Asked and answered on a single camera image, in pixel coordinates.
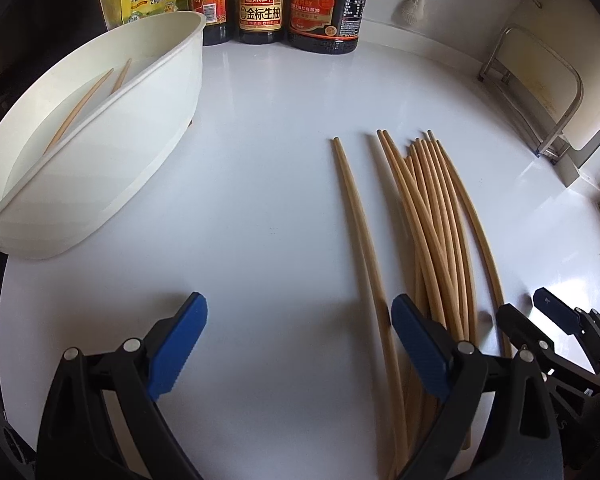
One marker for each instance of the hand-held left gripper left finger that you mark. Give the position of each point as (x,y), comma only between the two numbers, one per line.
(177,345)

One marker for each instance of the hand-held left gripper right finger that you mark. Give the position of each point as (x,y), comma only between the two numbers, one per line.
(420,345)

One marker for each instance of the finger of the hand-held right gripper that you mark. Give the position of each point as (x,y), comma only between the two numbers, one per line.
(517,322)
(555,305)

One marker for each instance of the pile of wooden chopsticks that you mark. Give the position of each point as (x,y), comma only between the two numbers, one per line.
(430,240)

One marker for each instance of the wooden chopstick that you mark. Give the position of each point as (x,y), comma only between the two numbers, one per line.
(80,110)
(121,76)
(364,240)

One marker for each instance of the white oval plastic container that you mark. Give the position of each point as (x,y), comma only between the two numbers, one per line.
(145,125)

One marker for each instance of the metal board rack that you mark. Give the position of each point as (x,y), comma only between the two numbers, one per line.
(547,150)

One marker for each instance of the white cutting board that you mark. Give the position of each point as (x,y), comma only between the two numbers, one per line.
(545,85)

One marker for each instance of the large dark sauce jug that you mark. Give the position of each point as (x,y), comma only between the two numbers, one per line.
(325,15)

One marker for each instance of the soy sauce bottle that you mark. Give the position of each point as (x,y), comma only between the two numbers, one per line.
(261,10)

